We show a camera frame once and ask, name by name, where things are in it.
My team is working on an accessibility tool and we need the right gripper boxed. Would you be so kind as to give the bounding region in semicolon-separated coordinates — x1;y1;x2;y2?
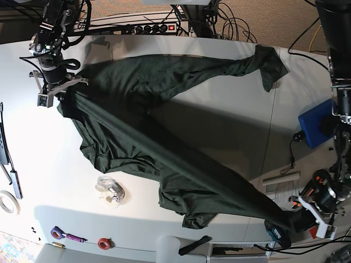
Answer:
29;67;88;107

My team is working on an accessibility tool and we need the black power strip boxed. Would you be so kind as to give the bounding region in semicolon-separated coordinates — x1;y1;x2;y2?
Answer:
121;24;178;36

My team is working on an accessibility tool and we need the black cordless drill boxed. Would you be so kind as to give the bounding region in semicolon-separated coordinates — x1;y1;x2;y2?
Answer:
264;209;316;249

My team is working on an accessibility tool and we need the purple marker pen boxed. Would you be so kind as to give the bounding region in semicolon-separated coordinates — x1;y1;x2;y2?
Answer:
64;233;87;243

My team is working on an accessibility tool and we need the dark remote control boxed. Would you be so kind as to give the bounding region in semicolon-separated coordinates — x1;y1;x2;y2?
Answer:
0;123;9;165

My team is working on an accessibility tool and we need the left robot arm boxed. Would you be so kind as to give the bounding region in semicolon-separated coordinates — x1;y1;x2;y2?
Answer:
296;1;350;239

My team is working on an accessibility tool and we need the black cable with carabiner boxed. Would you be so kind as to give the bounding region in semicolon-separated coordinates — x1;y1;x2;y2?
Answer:
279;130;306;176

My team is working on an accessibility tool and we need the grey usb hub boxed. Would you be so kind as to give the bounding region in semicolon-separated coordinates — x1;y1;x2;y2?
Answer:
10;170;22;199

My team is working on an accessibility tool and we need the paper instruction booklet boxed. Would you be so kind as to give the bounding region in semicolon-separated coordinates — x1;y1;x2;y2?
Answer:
262;171;301;204

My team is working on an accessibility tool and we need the white tape roll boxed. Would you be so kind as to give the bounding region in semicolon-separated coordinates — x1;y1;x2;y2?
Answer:
1;191;20;215

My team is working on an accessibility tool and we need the purple tape roll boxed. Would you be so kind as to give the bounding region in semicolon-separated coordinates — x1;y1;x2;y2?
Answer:
50;226;65;240

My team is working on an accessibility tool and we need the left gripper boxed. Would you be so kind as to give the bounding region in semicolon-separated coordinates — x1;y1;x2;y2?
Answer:
289;169;350;239

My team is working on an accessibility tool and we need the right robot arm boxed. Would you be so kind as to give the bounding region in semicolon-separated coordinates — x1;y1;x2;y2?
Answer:
20;1;92;108

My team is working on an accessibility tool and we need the blue box with black knob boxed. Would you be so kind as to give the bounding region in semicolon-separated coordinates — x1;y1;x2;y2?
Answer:
298;99;338;149

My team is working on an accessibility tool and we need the gold green small cylinder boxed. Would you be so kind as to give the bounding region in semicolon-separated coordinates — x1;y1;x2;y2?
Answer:
52;242;65;249

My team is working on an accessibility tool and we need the yellow cable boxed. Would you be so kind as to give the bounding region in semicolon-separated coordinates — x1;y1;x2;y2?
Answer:
307;26;321;52

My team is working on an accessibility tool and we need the dark green t-shirt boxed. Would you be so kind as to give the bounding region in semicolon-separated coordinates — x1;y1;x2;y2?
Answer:
57;45;291;230

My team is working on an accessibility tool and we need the red tape roll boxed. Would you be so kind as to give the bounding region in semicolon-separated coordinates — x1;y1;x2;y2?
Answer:
97;238;111;250

